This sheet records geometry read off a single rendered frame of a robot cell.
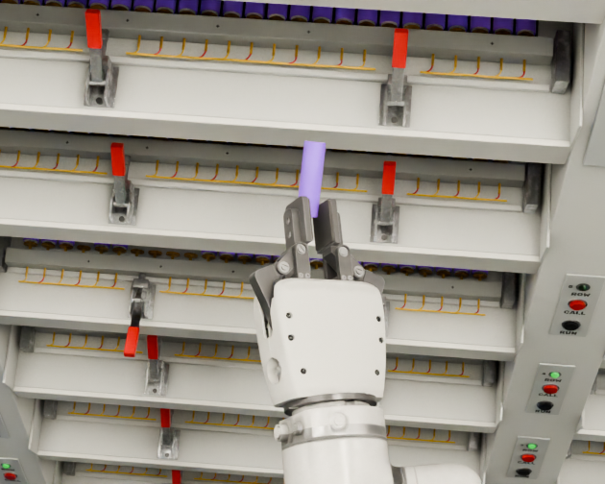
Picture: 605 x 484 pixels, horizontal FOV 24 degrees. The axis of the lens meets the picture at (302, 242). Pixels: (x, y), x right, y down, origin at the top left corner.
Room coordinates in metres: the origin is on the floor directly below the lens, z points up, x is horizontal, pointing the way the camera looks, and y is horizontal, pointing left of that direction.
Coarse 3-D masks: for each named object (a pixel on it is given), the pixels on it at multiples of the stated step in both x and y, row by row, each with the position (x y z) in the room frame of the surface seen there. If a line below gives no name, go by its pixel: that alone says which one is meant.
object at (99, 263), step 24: (24, 264) 0.84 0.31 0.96; (48, 264) 0.84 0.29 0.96; (72, 264) 0.84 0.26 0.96; (96, 264) 0.84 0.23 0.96; (120, 264) 0.84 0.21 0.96; (144, 264) 0.84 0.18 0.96; (168, 264) 0.84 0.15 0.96; (192, 264) 0.84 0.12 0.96; (216, 264) 0.84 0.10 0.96; (240, 264) 0.84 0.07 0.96; (120, 288) 0.82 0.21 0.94; (168, 288) 0.82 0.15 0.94; (384, 288) 0.81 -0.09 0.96; (408, 288) 0.81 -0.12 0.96; (432, 288) 0.81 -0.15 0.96; (456, 288) 0.81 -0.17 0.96; (480, 288) 0.81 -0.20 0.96; (456, 312) 0.79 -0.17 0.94
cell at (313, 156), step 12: (312, 144) 0.70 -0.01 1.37; (324, 144) 0.71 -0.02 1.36; (312, 156) 0.70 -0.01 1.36; (324, 156) 0.70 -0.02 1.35; (312, 168) 0.69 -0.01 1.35; (300, 180) 0.69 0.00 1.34; (312, 180) 0.68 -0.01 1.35; (300, 192) 0.67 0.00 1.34; (312, 192) 0.67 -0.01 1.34; (312, 204) 0.67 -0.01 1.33; (312, 216) 0.66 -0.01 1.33
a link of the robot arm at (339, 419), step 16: (304, 416) 0.48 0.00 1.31; (320, 416) 0.48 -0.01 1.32; (336, 416) 0.48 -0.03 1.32; (352, 416) 0.48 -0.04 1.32; (368, 416) 0.48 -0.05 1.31; (288, 432) 0.48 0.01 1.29; (304, 432) 0.47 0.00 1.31; (320, 432) 0.47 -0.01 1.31; (336, 432) 0.46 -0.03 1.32; (352, 432) 0.47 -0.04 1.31; (368, 432) 0.47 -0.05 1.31; (384, 432) 0.48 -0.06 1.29
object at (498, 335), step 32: (0, 256) 0.85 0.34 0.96; (160, 256) 0.86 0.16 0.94; (0, 288) 0.83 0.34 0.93; (32, 288) 0.83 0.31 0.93; (64, 288) 0.83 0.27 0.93; (96, 288) 0.83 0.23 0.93; (128, 288) 0.83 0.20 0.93; (160, 288) 0.83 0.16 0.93; (192, 288) 0.83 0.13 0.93; (512, 288) 0.81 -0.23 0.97; (0, 320) 0.81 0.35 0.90; (32, 320) 0.80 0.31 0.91; (64, 320) 0.79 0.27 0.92; (96, 320) 0.79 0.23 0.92; (128, 320) 0.79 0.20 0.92; (160, 320) 0.79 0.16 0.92; (192, 320) 0.79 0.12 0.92; (224, 320) 0.79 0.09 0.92; (416, 320) 0.79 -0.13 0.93; (448, 320) 0.79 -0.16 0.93; (480, 320) 0.79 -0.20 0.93; (512, 320) 0.79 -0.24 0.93; (416, 352) 0.77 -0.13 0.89; (448, 352) 0.76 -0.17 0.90; (480, 352) 0.76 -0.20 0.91; (512, 352) 0.75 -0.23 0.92
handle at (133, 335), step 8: (136, 304) 0.80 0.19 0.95; (136, 312) 0.79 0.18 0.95; (136, 320) 0.78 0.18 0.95; (128, 328) 0.76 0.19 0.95; (136, 328) 0.76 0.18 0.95; (128, 336) 0.75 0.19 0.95; (136, 336) 0.75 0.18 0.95; (128, 344) 0.74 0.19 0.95; (136, 344) 0.75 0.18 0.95; (128, 352) 0.73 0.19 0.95
